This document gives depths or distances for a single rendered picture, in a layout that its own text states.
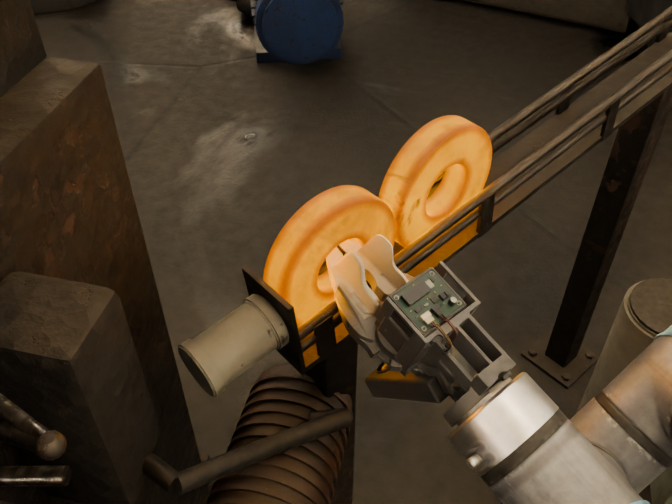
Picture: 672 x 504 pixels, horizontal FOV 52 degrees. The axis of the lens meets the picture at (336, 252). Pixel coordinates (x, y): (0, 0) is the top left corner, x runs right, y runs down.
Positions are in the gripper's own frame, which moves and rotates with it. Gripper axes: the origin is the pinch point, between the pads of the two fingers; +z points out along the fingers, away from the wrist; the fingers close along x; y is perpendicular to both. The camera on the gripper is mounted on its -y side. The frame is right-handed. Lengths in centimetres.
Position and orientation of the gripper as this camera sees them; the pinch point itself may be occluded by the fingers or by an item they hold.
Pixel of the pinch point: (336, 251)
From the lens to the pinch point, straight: 69.5
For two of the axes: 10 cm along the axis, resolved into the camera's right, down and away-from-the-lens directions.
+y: 2.1, -5.3, -8.2
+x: -7.5, 4.5, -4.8
